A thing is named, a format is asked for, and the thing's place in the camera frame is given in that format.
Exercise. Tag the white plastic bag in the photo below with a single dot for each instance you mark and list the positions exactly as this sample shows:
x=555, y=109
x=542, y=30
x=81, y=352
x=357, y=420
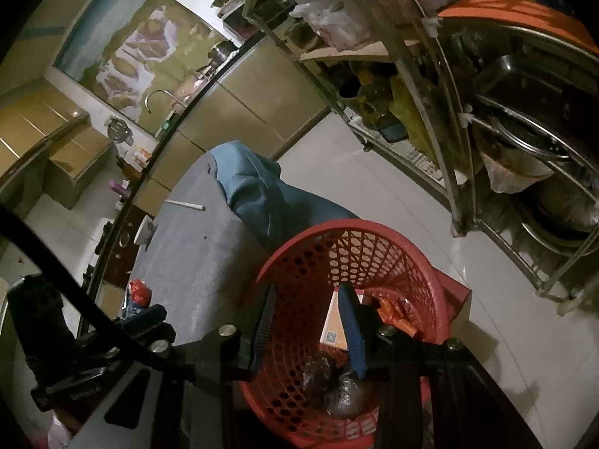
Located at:
x=327, y=14

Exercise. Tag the dark kettle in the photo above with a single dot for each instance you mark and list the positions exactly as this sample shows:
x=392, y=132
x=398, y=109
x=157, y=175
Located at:
x=219, y=51

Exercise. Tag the newspaper sheets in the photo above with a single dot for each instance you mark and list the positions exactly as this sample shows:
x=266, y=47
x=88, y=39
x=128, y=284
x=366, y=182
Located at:
x=421, y=159

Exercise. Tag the red wrapper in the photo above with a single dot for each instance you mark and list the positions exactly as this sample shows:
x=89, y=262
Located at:
x=139, y=291

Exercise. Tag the pale plastic bag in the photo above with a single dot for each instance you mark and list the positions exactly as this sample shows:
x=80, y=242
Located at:
x=510, y=173

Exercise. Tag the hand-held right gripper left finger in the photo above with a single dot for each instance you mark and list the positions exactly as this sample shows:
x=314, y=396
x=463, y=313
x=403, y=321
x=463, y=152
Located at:
x=262, y=332

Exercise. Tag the white tube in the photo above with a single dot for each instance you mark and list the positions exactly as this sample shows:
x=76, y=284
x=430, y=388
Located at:
x=185, y=204

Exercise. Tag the orange snack packet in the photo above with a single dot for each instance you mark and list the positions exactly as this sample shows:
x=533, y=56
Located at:
x=395, y=314

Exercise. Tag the stack of steel pots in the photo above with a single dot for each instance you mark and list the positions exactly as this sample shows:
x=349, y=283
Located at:
x=514, y=84

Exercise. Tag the large steel pan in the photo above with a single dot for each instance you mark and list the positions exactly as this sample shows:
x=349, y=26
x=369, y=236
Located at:
x=557, y=215

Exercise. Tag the orange plastic basin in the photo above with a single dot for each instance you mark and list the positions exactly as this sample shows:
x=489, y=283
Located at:
x=514, y=16

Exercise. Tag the beige wall cabinet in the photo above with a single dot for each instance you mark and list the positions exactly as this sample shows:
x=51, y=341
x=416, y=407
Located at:
x=37, y=121

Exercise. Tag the metal faucet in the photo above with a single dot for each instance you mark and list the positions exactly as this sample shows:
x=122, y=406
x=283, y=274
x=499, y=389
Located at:
x=157, y=94

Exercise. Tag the dark plastic bags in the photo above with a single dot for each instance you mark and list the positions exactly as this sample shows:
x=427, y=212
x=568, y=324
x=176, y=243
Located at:
x=344, y=395

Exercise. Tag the yellow plastic bag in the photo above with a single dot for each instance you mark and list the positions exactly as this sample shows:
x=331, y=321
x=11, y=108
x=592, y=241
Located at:
x=407, y=107

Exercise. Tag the clear plastic wrap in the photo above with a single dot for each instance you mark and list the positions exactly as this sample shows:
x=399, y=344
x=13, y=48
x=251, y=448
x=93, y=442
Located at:
x=318, y=374

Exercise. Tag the blue cloth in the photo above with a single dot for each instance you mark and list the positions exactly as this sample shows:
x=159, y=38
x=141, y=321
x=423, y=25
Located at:
x=262, y=196

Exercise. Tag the hanging metal lid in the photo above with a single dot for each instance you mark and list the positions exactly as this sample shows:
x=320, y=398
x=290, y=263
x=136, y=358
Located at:
x=119, y=130

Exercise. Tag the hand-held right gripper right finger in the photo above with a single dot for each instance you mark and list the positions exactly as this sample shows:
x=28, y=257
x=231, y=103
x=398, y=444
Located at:
x=351, y=334

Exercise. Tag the red mesh plastic basket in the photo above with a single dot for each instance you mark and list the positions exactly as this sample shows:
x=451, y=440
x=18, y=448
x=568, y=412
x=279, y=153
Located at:
x=299, y=266

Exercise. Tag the metal storage rack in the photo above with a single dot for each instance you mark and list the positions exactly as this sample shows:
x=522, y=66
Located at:
x=465, y=173

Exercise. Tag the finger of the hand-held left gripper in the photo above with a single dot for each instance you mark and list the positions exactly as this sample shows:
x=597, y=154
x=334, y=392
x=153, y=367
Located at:
x=147, y=317

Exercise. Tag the small blue box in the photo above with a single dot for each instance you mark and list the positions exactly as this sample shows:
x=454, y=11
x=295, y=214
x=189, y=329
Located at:
x=390, y=132

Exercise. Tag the purple bottle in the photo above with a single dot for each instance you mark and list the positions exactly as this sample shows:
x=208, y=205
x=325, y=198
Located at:
x=118, y=188

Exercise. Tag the kitchen counter with beige cabinets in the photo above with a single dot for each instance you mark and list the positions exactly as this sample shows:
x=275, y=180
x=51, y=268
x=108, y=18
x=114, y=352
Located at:
x=252, y=89

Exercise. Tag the wooden shelf board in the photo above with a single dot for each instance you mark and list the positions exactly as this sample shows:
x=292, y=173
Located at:
x=355, y=51

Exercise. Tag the small cardboard box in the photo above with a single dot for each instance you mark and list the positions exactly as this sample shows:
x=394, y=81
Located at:
x=333, y=322

